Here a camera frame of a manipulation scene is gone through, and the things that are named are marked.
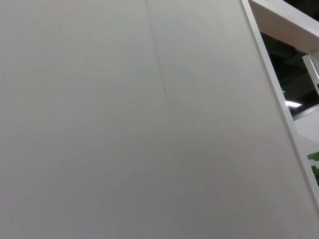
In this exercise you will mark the white wooden beam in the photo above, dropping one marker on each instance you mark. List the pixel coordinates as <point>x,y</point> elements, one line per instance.
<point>279,20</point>

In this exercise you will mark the green leafy plant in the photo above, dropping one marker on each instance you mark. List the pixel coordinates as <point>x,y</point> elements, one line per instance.
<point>316,174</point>

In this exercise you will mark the white upright post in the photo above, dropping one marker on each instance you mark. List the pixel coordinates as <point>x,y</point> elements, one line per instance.
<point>311,72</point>

